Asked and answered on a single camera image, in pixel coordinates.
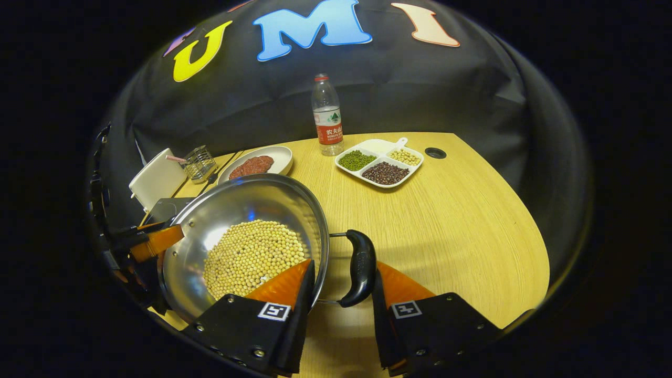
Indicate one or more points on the white divided dish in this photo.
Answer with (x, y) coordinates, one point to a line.
(379, 147)

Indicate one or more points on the pink straw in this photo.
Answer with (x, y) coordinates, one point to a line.
(176, 158)

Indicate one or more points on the dark red beans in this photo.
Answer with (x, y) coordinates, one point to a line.
(386, 173)

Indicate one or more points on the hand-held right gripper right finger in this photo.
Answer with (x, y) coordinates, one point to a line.
(383, 336)

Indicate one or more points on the black backdrop cloth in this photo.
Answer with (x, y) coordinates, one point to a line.
(394, 89)

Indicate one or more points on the black induction cooktop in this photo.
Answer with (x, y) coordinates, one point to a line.
(168, 207)

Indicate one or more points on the white round plate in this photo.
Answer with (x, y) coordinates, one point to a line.
(281, 157)

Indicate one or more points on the red meat slices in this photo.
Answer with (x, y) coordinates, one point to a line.
(252, 167)

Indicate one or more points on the white toaster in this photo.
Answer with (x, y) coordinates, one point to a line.
(157, 181)

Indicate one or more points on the metal mesh holder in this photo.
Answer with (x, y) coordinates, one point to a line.
(200, 164)

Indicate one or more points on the green mung beans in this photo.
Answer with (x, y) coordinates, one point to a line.
(357, 160)

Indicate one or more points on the small portion of soybeans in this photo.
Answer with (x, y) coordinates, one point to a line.
(404, 157)

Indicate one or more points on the clear water bottle red label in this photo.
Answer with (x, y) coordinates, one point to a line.
(328, 115)

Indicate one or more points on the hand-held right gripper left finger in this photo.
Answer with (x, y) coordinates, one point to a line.
(302, 320)

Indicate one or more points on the pile of soybeans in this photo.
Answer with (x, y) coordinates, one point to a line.
(252, 257)

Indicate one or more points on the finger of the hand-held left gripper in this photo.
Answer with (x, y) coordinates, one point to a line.
(160, 241)

